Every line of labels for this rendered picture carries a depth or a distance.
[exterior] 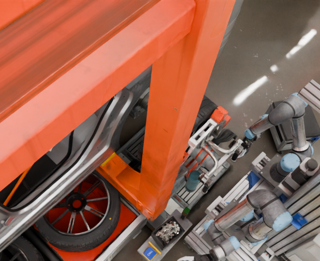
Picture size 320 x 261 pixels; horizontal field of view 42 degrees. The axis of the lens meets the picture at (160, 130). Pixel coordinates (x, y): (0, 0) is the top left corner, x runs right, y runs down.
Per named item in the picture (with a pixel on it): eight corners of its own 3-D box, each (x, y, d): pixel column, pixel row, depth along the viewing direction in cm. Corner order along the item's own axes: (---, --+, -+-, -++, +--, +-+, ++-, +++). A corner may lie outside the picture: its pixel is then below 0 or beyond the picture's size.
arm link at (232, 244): (238, 248, 236) (242, 245, 228) (223, 258, 233) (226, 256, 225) (231, 236, 239) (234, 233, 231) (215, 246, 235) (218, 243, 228)
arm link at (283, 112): (285, 124, 251) (249, 143, 297) (296, 114, 255) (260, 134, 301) (273, 109, 252) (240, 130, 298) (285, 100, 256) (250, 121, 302)
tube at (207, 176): (201, 144, 285) (204, 137, 276) (223, 162, 280) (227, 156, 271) (185, 161, 278) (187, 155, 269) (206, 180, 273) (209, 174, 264)
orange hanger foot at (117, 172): (103, 148, 327) (101, 129, 296) (151, 193, 314) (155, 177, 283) (87, 162, 321) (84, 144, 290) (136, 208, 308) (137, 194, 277)
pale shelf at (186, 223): (175, 209, 320) (176, 208, 317) (192, 225, 316) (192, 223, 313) (136, 250, 304) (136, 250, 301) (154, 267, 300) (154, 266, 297)
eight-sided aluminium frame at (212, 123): (209, 137, 333) (224, 103, 284) (216, 142, 331) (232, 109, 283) (164, 184, 312) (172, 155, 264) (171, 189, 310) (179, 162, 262)
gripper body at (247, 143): (241, 140, 297) (250, 129, 302) (237, 145, 305) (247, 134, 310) (249, 147, 295) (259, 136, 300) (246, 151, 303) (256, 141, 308)
